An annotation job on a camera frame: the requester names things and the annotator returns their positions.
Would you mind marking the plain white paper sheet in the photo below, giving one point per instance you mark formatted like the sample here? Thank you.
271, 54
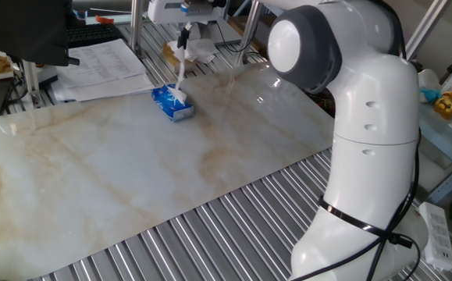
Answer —
108, 87

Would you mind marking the aluminium frame post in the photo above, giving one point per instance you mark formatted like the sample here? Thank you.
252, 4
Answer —
137, 27
249, 31
428, 27

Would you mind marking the orange object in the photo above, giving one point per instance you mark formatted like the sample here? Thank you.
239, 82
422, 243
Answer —
104, 19

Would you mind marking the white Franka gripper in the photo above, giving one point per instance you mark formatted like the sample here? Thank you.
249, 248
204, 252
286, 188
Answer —
163, 11

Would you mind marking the yellow lion toy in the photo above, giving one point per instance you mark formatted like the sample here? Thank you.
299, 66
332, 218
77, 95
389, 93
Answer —
450, 104

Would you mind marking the short aluminium post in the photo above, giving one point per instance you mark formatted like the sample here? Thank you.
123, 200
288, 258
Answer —
32, 82

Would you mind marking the blue toy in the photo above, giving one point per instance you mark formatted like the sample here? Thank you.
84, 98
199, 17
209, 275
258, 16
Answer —
430, 94

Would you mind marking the black keyboard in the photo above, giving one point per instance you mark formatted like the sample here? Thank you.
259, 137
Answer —
93, 35

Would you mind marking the white power strip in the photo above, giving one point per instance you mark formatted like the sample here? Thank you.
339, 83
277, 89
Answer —
438, 234

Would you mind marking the marble pattern board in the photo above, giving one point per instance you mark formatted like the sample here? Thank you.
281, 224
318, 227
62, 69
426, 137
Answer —
93, 156

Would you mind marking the white paper napkin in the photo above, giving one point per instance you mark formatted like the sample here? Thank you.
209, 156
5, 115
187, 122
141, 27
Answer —
178, 95

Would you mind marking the printed paper sheet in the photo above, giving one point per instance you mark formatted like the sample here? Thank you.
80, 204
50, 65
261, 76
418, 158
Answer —
100, 58

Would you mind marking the blue tissue pack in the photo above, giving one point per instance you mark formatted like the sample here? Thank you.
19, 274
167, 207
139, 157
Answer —
167, 105

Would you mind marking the dark patterned cloth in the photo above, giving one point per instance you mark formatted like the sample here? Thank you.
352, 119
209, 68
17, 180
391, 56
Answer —
321, 102

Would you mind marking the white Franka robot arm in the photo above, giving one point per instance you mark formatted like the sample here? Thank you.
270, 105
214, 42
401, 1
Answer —
366, 117

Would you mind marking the white toy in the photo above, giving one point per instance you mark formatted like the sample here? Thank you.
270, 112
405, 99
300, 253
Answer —
428, 80

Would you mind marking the black monitor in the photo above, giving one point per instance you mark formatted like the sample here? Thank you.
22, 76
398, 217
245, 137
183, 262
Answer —
22, 31

